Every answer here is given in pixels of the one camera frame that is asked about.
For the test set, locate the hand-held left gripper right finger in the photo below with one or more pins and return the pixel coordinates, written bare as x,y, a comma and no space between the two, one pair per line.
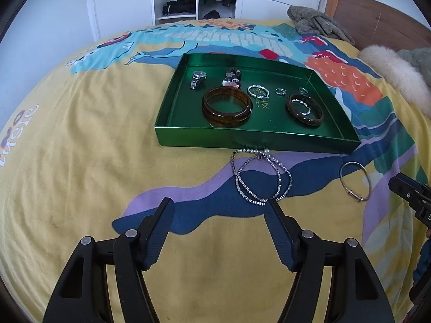
279,242

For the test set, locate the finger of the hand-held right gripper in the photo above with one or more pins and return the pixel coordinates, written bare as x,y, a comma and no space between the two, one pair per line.
410,193
417,181

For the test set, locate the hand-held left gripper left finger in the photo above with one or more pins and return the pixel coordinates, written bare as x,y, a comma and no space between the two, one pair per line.
158,239

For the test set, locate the plain silver bangle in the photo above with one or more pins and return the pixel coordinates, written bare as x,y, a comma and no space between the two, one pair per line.
342,183

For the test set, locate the green jewelry box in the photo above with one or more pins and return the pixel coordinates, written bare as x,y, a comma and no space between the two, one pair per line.
188,111

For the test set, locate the silver wristwatch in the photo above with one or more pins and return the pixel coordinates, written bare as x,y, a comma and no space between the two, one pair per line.
198,78

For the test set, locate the person's right hand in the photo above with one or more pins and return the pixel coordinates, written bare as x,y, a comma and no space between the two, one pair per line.
424,262

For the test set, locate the yellow printed bedspread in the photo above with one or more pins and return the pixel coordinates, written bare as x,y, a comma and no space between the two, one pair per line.
67,175

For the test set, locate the white fluffy pillow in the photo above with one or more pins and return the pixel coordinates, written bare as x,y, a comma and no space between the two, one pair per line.
394,70

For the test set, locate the dark brown bangle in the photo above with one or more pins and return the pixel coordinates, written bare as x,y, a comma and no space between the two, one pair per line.
318,118

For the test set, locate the amber bangle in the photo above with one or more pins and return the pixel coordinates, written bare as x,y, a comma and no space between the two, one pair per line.
210,112

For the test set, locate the wooden headboard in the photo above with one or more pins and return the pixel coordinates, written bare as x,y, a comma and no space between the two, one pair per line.
370,20

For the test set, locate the grey towel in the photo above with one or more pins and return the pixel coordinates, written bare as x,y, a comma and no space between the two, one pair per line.
316,23

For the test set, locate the dark bag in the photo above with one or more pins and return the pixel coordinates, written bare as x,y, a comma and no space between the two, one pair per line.
210,15

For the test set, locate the black folded clothes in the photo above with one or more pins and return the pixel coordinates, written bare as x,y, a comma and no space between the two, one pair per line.
180,6

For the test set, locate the white door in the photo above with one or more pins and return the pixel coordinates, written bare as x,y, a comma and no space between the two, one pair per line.
118,6

